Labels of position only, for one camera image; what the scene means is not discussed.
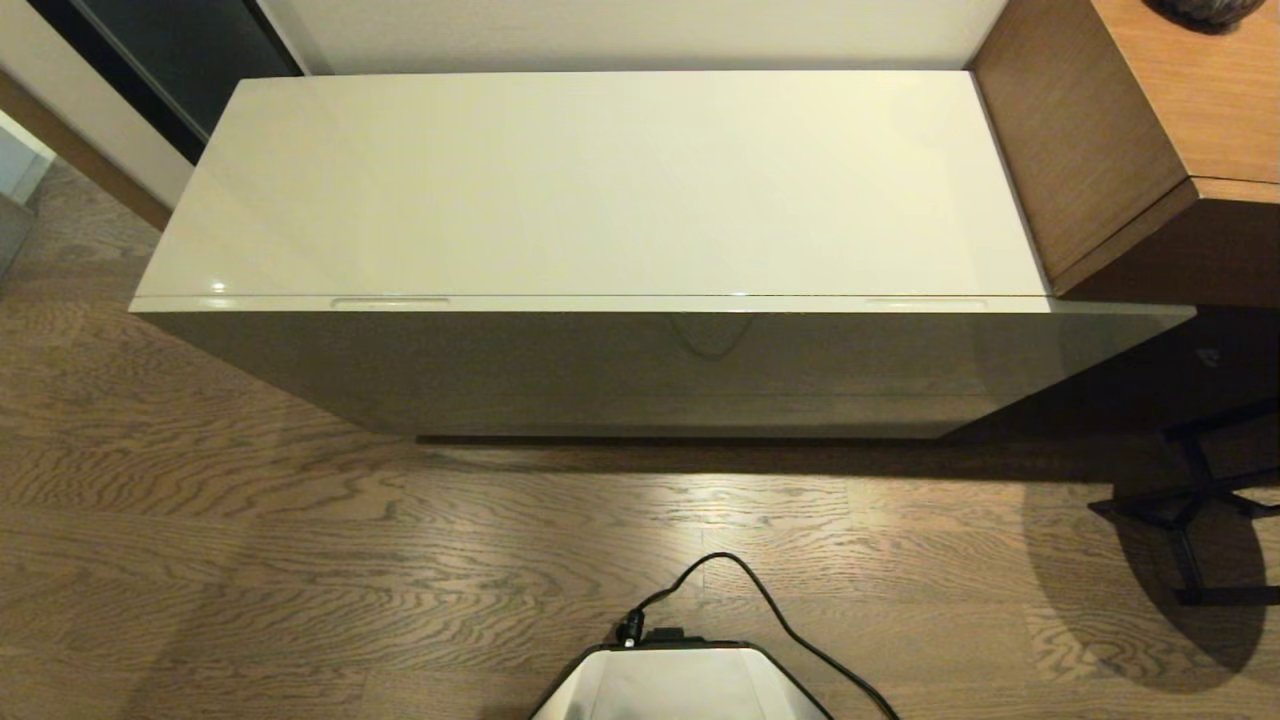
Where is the glossy white low cabinet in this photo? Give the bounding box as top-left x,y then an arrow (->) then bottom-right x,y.
129,69 -> 1197,442

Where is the silver and black robot base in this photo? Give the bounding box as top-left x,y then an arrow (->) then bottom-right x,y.
529,640 -> 832,720

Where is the brown wooden side cabinet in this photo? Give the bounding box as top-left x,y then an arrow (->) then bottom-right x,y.
967,0 -> 1280,307

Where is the dark round vase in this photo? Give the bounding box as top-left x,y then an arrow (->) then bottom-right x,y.
1145,0 -> 1267,32

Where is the black base power cable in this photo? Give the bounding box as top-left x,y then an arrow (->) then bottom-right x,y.
614,551 -> 902,720

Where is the dark glass door panel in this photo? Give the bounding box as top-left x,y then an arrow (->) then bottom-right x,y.
28,0 -> 304,166

